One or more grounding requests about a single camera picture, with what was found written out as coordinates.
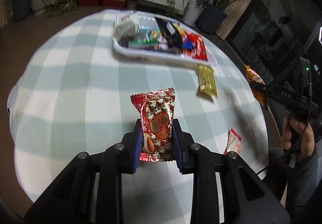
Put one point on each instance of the red storage box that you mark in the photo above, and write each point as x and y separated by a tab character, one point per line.
89	3
114	4

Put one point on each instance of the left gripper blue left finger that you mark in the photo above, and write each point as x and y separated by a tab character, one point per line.
137	145

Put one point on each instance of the black snack packet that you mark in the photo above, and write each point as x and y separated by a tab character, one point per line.
170	33

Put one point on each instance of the white red long pouch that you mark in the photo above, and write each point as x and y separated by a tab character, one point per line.
126	29

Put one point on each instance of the gold snack bar wrapper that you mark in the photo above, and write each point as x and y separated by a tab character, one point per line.
206	78

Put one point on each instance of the blue panda snack bag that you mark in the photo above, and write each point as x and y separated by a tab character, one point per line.
154	34

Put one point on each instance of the glass sliding door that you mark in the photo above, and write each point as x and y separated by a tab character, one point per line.
271	33

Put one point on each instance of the dark red heart snack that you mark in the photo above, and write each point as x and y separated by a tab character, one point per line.
156	110

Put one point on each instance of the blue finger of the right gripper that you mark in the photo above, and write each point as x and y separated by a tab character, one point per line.
265	90

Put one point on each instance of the white plastic tray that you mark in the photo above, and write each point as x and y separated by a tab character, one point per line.
162	51

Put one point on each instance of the person's right hand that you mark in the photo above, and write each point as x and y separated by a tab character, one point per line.
294	131

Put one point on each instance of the clear sunflower seed bag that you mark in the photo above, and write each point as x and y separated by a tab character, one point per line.
143	43

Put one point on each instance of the plant in white pot right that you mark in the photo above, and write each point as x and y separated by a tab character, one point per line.
194	10

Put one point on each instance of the large red Mylikes bag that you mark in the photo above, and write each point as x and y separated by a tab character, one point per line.
198	50

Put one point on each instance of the green white checkered tablecloth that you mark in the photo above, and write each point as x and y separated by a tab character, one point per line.
74	96

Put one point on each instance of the white strawberry snack packet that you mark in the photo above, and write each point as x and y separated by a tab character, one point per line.
234	142

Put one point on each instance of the left red storage box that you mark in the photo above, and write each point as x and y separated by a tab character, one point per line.
89	3

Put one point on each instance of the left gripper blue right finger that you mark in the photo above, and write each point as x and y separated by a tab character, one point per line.
176	138

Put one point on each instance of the right red storage box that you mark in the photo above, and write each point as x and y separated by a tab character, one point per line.
114	4

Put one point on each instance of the blue yellow snack bag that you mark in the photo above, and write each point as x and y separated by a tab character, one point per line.
187	43

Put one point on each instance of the small orange snack packet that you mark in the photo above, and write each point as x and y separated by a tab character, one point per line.
253	79

